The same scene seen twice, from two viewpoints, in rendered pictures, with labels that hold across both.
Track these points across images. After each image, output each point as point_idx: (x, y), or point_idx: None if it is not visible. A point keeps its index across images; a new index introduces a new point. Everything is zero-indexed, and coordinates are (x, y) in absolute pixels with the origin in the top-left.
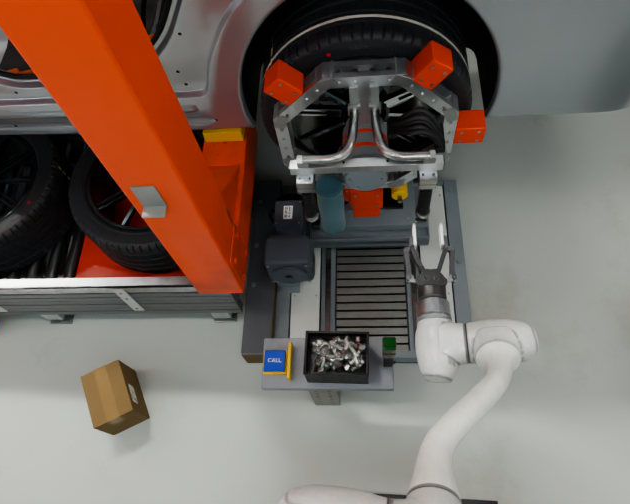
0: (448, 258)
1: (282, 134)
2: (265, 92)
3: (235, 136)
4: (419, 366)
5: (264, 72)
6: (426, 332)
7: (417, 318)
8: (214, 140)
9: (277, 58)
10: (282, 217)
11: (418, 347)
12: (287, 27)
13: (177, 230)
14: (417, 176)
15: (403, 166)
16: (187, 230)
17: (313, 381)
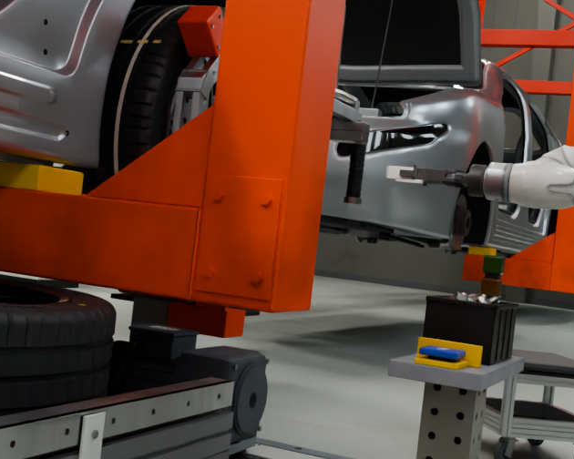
0: (287, 450)
1: (202, 110)
2: (208, 23)
3: (76, 181)
4: (562, 181)
5: (120, 67)
6: (530, 164)
7: (506, 175)
8: (49, 187)
9: (155, 32)
10: (169, 330)
11: (542, 173)
12: (132, 20)
13: (322, 53)
14: (346, 137)
15: (347, 107)
16: (327, 57)
17: (493, 355)
